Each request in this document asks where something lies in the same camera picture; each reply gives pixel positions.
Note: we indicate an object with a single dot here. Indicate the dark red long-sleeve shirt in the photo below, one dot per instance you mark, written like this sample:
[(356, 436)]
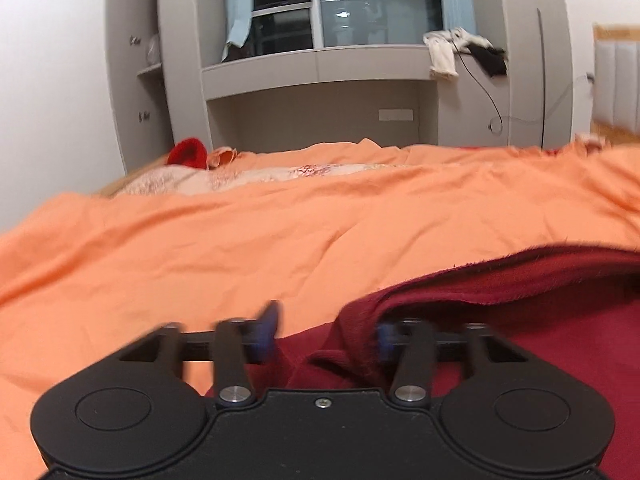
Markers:
[(525, 310)]

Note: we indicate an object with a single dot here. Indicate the white garment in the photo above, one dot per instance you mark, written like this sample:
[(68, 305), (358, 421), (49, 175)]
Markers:
[(442, 57)]

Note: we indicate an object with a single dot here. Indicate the small peach cloth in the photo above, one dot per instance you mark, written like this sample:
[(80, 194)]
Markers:
[(222, 157)]

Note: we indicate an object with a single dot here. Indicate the wooden bed frame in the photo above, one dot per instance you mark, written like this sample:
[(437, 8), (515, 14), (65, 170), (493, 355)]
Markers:
[(112, 186)]

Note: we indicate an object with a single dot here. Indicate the large window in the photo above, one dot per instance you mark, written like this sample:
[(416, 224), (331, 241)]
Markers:
[(380, 5)]

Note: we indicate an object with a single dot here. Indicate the grey closed wardrobe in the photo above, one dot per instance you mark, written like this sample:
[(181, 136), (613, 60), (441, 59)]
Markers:
[(525, 35)]

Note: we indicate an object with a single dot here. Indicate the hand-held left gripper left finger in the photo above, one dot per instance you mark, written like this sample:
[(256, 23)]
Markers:
[(262, 332)]

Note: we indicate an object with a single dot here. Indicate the grey wardrobe door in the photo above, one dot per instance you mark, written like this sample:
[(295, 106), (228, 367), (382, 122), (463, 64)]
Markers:
[(120, 60)]

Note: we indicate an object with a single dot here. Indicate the black garment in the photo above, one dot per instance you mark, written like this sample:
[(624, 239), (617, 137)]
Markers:
[(492, 62)]

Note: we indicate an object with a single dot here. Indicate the grey padded wooden headboard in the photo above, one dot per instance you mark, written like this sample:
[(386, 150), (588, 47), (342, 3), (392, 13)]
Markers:
[(617, 80)]

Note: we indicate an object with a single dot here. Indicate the white wall socket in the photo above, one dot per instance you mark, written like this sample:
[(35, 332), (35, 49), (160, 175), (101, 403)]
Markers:
[(395, 114)]

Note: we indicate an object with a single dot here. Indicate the red plush item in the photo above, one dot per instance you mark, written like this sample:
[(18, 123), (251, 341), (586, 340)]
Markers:
[(187, 154)]

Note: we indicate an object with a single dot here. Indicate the grey open wardrobe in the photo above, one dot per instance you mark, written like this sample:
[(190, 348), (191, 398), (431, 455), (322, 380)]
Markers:
[(185, 35)]

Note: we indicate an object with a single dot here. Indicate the floral bed sheet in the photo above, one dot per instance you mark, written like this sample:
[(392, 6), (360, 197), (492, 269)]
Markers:
[(175, 182)]

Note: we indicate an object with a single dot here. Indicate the orange blanket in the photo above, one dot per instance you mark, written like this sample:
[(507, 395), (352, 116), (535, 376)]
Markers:
[(250, 240)]

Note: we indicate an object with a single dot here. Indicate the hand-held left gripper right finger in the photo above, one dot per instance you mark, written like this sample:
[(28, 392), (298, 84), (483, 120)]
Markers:
[(387, 342)]

